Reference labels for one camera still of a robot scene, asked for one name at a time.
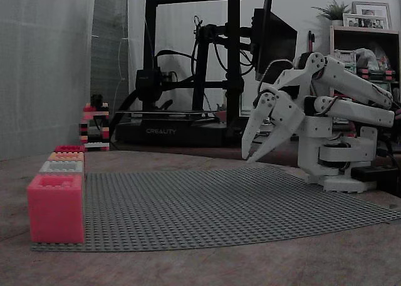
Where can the wooden shelf unit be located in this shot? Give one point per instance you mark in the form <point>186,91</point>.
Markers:
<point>363,35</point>

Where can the black case with red latches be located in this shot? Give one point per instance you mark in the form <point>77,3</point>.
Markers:
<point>376,74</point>

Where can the large white picture frame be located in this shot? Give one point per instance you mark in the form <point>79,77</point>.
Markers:
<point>371,7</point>

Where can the black power strip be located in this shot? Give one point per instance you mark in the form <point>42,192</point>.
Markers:
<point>372,173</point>

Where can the green potted plant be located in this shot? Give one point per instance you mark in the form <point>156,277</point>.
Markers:
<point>333,12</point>

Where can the large pink brick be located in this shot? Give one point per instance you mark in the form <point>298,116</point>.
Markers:
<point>56,214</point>

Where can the clear plastic bag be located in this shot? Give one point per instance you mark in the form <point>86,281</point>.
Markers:
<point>368,56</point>

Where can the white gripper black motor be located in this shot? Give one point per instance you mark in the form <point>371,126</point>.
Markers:
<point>283,117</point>

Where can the red brick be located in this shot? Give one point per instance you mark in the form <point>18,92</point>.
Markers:
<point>69,148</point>

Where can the grey brick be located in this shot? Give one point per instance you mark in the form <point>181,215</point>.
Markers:
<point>62,167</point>

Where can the brick tower structure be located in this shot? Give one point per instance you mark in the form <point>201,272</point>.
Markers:
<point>89,135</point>

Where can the white storage crate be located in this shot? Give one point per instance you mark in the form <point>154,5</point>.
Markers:
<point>346,55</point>

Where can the green storage crate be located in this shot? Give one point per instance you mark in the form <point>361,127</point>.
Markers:
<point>351,67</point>

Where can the white curtain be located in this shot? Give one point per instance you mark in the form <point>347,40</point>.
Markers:
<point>44,73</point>

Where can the red black pen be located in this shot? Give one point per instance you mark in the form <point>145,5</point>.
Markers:
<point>310,40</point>

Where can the orange brick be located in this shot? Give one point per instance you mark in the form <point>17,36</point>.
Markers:
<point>65,157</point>

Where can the small white picture frame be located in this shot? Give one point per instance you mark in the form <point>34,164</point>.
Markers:
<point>360,21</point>

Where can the black computer monitor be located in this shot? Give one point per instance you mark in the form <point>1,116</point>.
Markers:
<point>275,29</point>

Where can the black Creality 3D printer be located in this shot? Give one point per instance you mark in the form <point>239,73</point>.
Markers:
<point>169,132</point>

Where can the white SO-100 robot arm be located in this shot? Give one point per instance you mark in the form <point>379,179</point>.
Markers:
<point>360,114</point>

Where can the grey studded baseplate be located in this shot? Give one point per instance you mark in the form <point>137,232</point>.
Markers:
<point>219,211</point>

